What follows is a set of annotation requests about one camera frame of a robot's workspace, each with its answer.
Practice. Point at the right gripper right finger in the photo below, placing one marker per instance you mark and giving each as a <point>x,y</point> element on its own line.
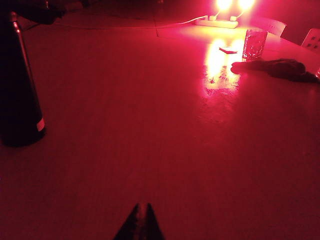
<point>151,225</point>

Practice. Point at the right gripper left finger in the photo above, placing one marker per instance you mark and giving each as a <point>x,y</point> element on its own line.
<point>133,225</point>

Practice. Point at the black thermos cup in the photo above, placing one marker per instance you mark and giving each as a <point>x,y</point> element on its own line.
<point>17,100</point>

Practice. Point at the small flat card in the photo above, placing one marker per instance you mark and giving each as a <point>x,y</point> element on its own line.
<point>228,50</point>

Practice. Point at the dark crumpled cloth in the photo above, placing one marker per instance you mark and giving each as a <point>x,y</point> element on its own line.
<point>280,68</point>

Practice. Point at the clear glass tumbler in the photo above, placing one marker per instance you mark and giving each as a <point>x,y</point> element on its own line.
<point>254,45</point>

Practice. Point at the white power strip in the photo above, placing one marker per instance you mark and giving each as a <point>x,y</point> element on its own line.
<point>217,23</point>

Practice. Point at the round usb lamp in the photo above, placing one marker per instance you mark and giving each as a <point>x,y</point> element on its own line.
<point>246,5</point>
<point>223,5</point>

